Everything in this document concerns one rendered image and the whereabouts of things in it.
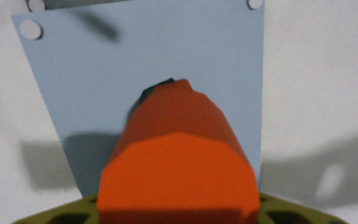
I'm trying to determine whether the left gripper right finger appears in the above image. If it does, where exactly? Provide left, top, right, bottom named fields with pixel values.
left=256, top=192, right=349, bottom=224

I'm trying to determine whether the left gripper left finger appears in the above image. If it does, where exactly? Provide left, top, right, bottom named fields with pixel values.
left=11, top=193, right=100, bottom=224

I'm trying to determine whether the light blue flat plate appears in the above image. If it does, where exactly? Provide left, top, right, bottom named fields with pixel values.
left=10, top=0, right=265, bottom=198

